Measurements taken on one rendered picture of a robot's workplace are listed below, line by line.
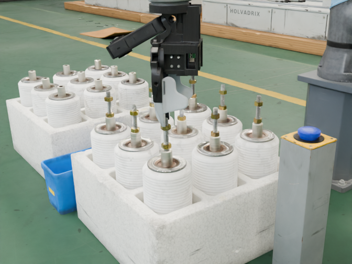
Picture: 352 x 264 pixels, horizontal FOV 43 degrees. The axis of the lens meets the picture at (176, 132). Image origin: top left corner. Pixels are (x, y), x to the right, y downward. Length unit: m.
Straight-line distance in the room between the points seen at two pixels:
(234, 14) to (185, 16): 2.84
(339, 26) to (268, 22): 2.11
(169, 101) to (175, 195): 0.18
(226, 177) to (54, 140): 0.55
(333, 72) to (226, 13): 2.44
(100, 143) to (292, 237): 0.46
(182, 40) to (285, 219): 0.39
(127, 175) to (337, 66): 0.64
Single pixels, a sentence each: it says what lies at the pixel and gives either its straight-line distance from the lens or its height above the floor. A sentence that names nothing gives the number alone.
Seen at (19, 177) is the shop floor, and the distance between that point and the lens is 1.46.
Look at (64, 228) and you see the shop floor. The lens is 1.17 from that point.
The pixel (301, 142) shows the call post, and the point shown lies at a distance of 0.82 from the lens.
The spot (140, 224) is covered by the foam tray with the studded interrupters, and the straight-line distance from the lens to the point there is 0.86.
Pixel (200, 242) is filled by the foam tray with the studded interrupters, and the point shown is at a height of 0.11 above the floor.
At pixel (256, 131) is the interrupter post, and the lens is 0.99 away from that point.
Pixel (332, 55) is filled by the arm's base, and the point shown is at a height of 0.36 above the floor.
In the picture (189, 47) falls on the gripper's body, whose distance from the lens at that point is 0.75.
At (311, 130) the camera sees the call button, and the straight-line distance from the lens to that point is 0.83.
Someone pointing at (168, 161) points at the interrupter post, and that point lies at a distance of 0.85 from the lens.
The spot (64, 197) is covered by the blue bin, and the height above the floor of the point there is 0.05.
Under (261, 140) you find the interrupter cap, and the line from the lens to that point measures 0.97.
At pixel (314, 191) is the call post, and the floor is 0.22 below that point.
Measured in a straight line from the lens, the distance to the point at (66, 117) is 1.30.
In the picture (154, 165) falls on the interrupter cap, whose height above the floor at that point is 0.25.
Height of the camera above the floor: 0.63
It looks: 22 degrees down
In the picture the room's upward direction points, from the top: 1 degrees counter-clockwise
